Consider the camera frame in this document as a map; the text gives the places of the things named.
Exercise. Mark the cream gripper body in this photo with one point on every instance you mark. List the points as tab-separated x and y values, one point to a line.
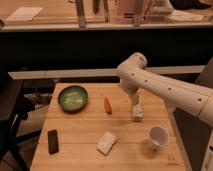
134	98

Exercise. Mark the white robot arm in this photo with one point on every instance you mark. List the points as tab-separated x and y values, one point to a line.
193	98

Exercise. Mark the white bottle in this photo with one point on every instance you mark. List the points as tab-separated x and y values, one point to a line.
137	113

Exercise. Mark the white cup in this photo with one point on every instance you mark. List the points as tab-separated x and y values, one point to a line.
157	138

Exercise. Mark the white sponge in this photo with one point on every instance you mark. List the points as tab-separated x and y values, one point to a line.
106	142

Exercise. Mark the green bowl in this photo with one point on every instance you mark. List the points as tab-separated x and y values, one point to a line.
73	98

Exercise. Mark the black chair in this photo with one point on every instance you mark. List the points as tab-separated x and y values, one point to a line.
14	108

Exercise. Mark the white paper sheet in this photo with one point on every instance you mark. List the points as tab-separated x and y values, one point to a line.
23	14

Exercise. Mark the metal post right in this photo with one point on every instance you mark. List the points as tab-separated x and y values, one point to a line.
137	13

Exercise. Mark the metal post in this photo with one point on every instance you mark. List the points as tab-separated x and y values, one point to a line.
80	13
137	13

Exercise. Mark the metal post left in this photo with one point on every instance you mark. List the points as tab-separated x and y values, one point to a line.
80	13

